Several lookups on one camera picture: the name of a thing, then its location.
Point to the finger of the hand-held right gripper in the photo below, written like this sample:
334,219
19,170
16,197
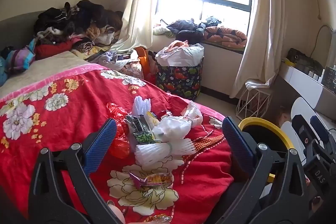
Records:
319,127
302,129

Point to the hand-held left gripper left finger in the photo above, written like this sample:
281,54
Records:
102,142

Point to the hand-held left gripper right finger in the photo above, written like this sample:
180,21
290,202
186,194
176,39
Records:
236,140

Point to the red plastic bag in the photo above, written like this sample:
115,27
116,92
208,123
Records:
118,145

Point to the yellow rimmed black trash bin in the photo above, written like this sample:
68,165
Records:
262,134

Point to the green pea snack packet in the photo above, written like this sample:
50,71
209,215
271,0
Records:
139,129

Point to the white plastic bag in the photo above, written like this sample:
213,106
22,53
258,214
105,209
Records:
194,113
170,128

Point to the white foam fruit net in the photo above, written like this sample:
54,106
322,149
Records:
152,150
140,108

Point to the yellow white snack wrapper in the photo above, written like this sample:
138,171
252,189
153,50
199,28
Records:
152,120

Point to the purple yellow snack wrapper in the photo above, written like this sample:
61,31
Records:
155,179

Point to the person's right hand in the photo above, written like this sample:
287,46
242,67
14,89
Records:
316,203

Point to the red floral blanket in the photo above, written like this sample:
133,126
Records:
78,113

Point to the dark patterned box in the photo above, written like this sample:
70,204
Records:
329,79

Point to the white desk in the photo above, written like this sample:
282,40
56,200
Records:
299,79

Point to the yellow box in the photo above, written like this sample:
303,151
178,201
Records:
289,63

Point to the camouflage bag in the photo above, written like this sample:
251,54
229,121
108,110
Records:
304,60

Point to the pale pink soft object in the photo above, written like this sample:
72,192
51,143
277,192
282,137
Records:
116,212

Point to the pink floral bag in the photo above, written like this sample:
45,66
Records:
134,70

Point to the dinosaur print laundry basket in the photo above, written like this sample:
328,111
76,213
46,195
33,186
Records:
178,79

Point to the pale purple cloth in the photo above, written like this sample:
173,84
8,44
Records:
113,58

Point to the orange bag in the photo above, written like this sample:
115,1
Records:
143,58

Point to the clear crinkled wrapper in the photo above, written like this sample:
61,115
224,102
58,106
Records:
158,219

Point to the beige bed sheet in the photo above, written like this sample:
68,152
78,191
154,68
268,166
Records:
39,69

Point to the white bag in basket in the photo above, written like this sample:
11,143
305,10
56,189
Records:
183,54

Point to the orange patterned blanket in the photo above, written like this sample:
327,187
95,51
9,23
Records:
225,36

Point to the red folded cloth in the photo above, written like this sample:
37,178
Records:
52,49

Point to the cream curtain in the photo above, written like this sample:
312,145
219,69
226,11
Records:
262,29
139,3

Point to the orange pink cloth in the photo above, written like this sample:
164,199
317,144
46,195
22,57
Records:
178,45

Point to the striped colourful cloth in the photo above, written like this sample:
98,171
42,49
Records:
21,56

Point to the teal cloth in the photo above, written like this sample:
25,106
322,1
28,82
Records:
3,71

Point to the dark blue jacket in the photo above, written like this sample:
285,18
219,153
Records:
186,28

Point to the light cloth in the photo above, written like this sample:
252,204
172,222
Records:
162,29

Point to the pile of clothes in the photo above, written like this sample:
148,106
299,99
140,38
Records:
78,16

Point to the grey bed headboard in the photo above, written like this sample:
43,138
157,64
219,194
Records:
15,32

